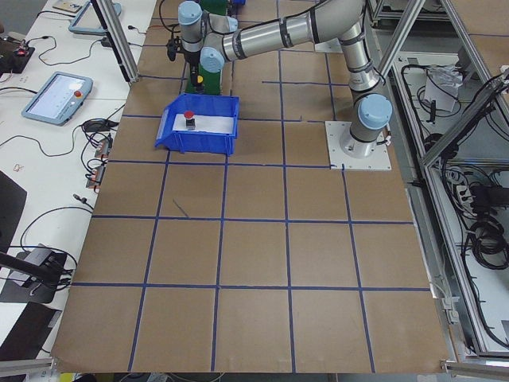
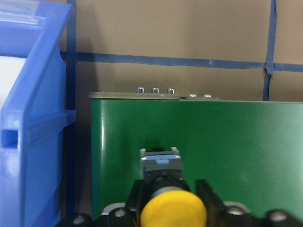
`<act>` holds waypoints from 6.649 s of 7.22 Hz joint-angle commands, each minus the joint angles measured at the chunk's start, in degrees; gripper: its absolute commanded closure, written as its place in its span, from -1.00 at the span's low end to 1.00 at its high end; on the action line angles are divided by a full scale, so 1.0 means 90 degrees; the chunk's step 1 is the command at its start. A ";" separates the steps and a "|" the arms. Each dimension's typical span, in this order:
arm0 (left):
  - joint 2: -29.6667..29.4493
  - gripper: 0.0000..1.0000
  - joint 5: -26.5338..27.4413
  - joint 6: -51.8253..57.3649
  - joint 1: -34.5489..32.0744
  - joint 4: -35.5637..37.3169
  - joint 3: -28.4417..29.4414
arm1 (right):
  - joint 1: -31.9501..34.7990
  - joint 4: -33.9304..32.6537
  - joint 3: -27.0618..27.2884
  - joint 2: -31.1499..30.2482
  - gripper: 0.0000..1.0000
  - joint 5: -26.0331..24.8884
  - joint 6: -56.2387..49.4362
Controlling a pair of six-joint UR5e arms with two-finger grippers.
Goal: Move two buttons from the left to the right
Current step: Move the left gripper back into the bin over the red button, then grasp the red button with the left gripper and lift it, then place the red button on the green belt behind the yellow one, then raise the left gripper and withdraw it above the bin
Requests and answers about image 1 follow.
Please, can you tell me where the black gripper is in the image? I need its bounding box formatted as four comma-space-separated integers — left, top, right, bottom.
188, 63, 199, 78

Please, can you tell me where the red push button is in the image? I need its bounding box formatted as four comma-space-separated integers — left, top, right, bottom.
184, 111, 196, 131

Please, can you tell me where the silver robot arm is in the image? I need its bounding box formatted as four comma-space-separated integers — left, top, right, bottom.
166, 1, 392, 159

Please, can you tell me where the green conveyor belt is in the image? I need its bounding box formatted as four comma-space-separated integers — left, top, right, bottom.
178, 1, 238, 96

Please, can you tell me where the blue plastic bin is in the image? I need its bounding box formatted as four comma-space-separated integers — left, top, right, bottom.
154, 93, 239, 156

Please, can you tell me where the white foam pad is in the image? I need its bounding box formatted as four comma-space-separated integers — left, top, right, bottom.
173, 114, 235, 134

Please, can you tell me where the teach pendant tablet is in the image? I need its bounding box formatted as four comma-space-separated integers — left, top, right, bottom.
21, 72, 94, 126
68, 1, 106, 36

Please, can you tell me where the white paper bag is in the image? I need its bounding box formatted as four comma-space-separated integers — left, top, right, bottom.
423, 65, 463, 112

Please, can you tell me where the black monitor stand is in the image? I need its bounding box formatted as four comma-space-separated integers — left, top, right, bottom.
1, 247, 70, 303

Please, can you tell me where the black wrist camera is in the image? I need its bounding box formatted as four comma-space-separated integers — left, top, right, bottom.
166, 37, 181, 62

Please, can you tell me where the aluminium frame post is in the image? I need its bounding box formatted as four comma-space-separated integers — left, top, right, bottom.
91, 0, 139, 84

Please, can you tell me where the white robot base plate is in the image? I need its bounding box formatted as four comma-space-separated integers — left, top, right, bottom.
324, 121, 392, 171

